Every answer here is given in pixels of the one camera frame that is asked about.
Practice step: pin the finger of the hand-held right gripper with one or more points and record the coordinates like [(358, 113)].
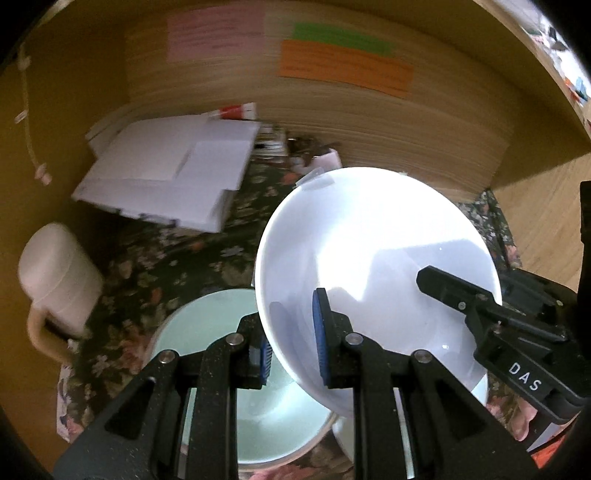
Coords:
[(535, 295), (457, 293)]

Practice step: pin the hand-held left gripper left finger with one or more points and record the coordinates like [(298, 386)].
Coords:
[(263, 364)]

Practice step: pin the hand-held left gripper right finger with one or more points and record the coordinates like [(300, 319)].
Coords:
[(320, 341)]

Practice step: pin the light blue plate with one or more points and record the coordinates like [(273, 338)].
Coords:
[(221, 332)]

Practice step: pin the white bowl with black spots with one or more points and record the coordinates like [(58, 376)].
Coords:
[(369, 240)]

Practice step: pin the floral tablecloth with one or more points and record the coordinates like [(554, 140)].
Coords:
[(152, 263)]

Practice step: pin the small white box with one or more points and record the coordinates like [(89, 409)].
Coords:
[(330, 161)]

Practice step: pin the stack of printed booklets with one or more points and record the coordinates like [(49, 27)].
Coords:
[(286, 141)]

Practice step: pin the stack of white papers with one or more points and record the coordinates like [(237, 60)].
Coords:
[(166, 170)]

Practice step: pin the white mug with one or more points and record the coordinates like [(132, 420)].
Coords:
[(60, 277)]

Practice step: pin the red and white tube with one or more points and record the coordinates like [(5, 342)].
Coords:
[(235, 111)]

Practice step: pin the orange sticky note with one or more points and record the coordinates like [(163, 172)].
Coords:
[(346, 69)]

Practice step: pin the green sticky note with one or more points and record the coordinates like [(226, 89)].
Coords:
[(344, 39)]

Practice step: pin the pink sticky note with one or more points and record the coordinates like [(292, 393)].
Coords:
[(214, 32)]

